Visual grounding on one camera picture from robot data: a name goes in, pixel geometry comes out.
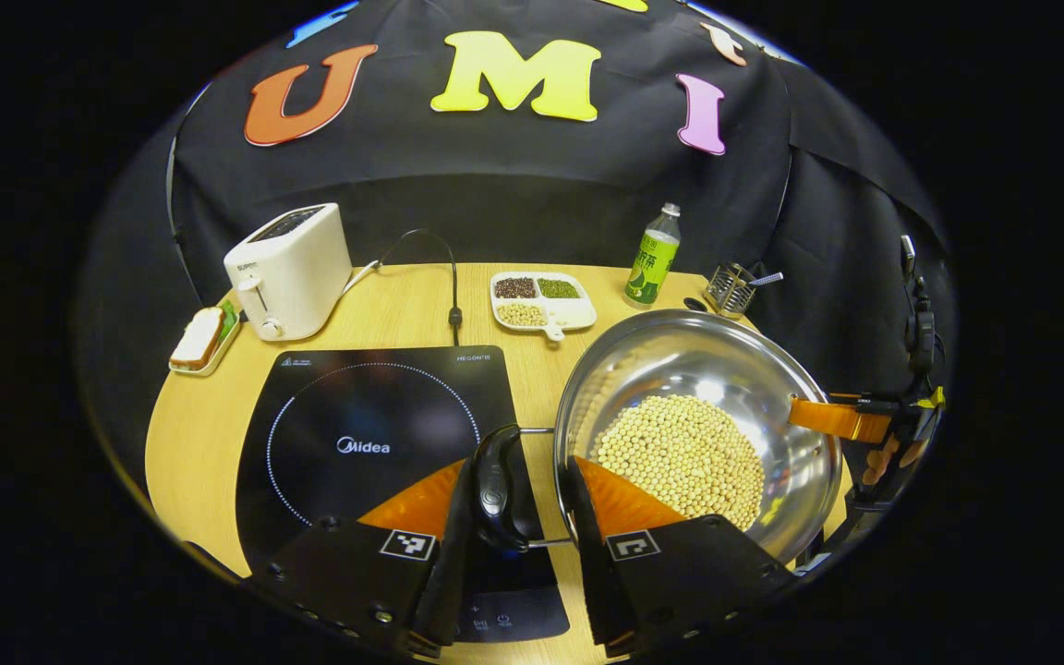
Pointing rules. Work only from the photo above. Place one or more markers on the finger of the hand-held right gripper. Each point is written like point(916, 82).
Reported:
point(841, 418)

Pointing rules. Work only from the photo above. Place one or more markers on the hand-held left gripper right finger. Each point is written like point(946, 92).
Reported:
point(680, 577)

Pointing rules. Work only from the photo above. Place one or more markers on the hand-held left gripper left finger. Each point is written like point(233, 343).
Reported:
point(347, 573)

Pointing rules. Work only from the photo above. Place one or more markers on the black induction cooktop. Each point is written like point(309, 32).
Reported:
point(356, 416)

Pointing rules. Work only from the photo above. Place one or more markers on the stainless steel pot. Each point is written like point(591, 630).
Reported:
point(680, 360)

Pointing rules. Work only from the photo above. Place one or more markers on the pile of soybeans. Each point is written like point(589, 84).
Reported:
point(680, 453)

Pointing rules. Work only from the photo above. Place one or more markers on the metal spoon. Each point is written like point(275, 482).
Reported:
point(767, 278)

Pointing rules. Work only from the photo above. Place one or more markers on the green drink bottle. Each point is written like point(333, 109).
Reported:
point(652, 263)

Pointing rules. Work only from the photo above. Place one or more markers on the pale green sandwich plate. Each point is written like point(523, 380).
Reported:
point(229, 334)

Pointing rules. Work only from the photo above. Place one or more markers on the white bread sandwich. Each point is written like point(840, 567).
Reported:
point(198, 337)

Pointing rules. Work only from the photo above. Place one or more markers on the white divided bean dish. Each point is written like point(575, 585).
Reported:
point(569, 312)

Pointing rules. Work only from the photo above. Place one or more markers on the white toaster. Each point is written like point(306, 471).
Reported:
point(292, 272)

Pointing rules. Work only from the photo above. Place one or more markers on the black backdrop cloth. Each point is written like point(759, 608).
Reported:
point(495, 185)

